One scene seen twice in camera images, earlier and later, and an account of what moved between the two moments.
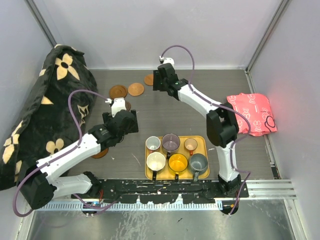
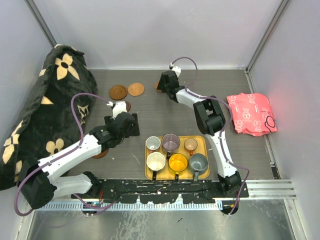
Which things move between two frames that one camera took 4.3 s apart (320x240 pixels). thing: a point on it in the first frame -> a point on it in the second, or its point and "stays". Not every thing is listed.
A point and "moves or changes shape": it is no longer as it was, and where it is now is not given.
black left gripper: [133, 127] stays
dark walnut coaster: [128, 105] stays
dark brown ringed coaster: [117, 91] stays
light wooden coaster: [148, 79] moves or changes shape
